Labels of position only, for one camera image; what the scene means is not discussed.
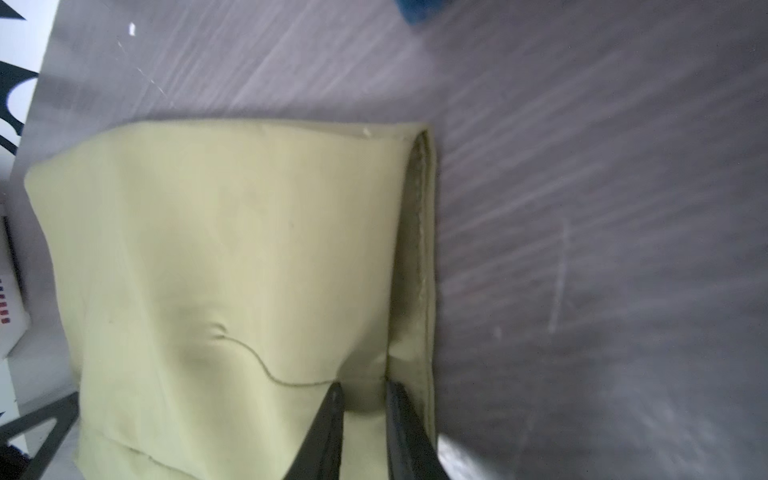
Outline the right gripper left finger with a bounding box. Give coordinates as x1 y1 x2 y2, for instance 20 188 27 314
284 382 345 480

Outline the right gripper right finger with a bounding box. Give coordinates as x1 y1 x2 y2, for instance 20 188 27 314
386 381 449 480

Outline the blue denim skirt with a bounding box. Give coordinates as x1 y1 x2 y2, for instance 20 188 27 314
395 0 449 25

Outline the olive green skirt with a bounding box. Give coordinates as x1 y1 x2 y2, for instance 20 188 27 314
24 119 436 479

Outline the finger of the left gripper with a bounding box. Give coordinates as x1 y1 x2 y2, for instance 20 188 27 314
0 391 80 480

